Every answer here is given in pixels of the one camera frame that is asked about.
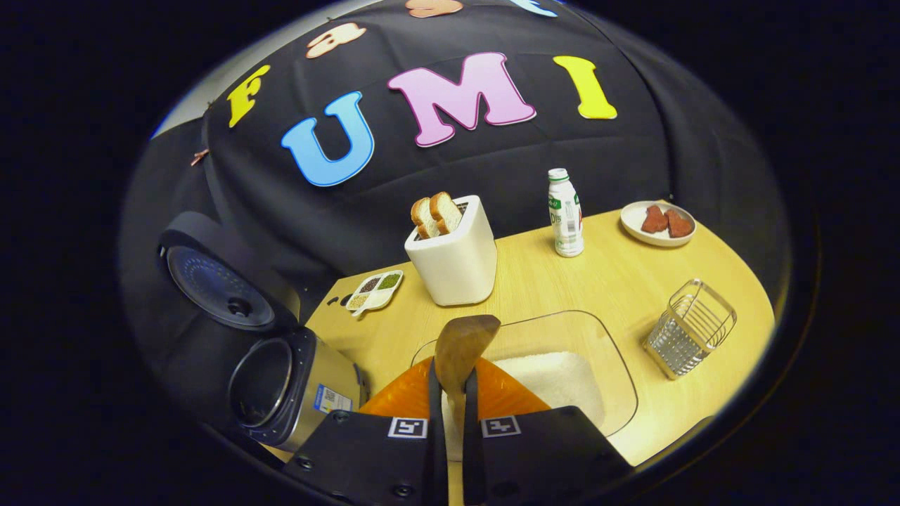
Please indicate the white round plate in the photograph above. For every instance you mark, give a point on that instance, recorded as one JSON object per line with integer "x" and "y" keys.
{"x": 631, "y": 219}

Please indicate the white milk bottle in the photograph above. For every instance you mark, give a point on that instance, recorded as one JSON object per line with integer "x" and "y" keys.
{"x": 566, "y": 225}

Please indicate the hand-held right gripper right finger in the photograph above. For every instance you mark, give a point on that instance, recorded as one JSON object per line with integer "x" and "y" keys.
{"x": 472, "y": 450}

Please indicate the white divided grain dish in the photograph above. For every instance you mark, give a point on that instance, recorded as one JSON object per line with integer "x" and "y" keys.
{"x": 373, "y": 292}

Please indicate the black backdrop cloth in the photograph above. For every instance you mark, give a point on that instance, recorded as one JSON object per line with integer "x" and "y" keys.
{"x": 492, "y": 161}

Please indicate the dark grey rice cooker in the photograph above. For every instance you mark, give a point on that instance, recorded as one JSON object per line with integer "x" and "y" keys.
{"x": 316, "y": 379}

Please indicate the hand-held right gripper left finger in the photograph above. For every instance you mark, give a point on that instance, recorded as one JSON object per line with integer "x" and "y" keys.
{"x": 436, "y": 450}

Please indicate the copper clip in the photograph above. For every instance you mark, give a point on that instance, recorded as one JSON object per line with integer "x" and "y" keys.
{"x": 200, "y": 156}

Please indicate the red meat piece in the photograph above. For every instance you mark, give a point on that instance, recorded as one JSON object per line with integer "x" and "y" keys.
{"x": 654, "y": 220}
{"x": 679, "y": 224}

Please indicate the white toaster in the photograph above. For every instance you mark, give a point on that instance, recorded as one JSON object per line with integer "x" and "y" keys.
{"x": 457, "y": 267}

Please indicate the clear glass dish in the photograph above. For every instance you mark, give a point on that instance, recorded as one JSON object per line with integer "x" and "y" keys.
{"x": 562, "y": 330}

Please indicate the wooden spoon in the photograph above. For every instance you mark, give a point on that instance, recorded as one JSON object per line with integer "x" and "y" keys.
{"x": 460, "y": 351}

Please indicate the toast bread slice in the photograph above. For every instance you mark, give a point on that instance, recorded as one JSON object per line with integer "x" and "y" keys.
{"x": 446, "y": 211}
{"x": 424, "y": 218}

